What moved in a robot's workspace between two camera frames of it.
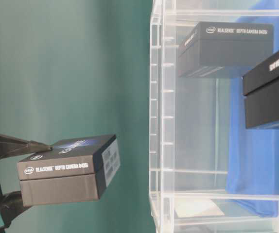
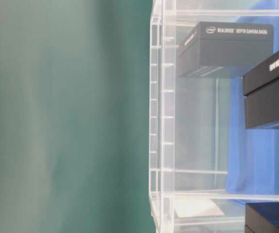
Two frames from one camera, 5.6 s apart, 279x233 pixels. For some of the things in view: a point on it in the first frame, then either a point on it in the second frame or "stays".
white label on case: [196, 207] stays
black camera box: [75, 170] to [270, 217]
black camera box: [269, 91] stays
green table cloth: [60, 70] stays
